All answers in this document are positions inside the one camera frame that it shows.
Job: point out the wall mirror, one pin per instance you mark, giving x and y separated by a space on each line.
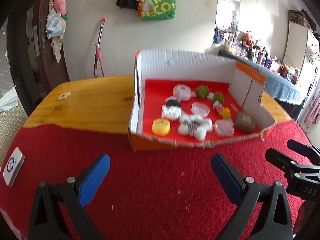
226 23

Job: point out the pink curtain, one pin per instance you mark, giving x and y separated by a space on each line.
312 117

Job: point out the small beige tag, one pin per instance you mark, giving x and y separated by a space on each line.
63 96

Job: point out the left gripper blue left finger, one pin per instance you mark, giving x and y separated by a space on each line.
46 219

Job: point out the pink and yellow small toy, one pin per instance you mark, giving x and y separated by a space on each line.
224 112

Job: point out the white wardrobe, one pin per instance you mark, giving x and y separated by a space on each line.
301 53

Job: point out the green fuzzy ball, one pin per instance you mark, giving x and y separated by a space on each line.
202 91
218 97

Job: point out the pink plush toy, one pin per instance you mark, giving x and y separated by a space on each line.
60 7

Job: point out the white grey rectangular device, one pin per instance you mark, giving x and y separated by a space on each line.
13 166

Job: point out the mop with orange tip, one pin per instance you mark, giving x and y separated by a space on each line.
98 59

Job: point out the orange white cardboard box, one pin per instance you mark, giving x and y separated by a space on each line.
157 72

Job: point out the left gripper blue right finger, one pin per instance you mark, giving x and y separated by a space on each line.
274 219

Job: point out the blue covered side table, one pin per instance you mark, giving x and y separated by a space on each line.
277 86

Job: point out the plastic bag on door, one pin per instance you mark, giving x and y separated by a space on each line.
56 25

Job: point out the white fluffy scrunchie with bow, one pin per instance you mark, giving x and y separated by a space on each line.
195 126

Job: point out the dark wooden door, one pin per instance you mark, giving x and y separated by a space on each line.
34 68

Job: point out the green tote bag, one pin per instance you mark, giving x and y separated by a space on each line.
156 10

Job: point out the yellow round tin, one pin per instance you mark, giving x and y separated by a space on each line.
161 127

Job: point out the red knitted table cloth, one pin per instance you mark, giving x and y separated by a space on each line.
145 195

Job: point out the clear round plastic lid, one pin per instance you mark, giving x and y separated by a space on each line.
201 109

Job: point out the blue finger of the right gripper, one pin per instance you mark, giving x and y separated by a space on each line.
304 150
281 161

